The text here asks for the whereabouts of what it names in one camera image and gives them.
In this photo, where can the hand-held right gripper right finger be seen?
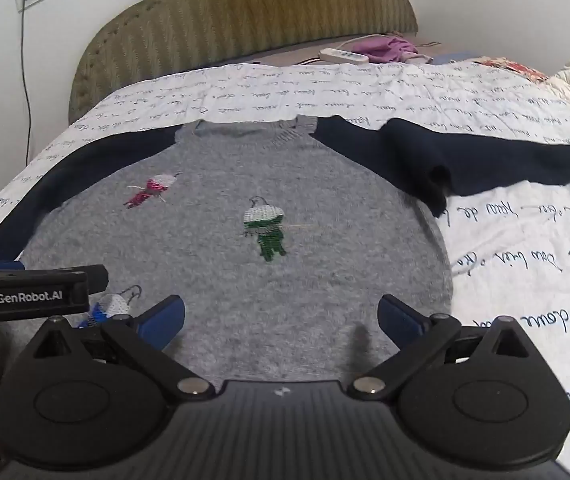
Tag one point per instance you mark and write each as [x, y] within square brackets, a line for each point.
[398, 321]

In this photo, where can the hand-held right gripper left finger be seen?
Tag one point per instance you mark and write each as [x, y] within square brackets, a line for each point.
[166, 319]

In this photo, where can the grey sweater with navy sleeves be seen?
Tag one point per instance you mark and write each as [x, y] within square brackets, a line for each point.
[265, 285]

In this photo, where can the white script-printed blanket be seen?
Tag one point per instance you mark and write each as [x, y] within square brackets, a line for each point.
[515, 260]

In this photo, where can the white remote control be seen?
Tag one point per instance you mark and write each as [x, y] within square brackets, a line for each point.
[343, 55]

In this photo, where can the purple cloth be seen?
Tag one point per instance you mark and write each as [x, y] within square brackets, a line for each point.
[385, 49]

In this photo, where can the floral cloth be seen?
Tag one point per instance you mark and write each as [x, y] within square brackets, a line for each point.
[512, 70]

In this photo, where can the pinkish bed sheet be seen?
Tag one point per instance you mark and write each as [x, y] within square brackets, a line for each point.
[295, 55]

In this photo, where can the olive padded headboard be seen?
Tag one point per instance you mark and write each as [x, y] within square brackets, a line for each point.
[240, 10]

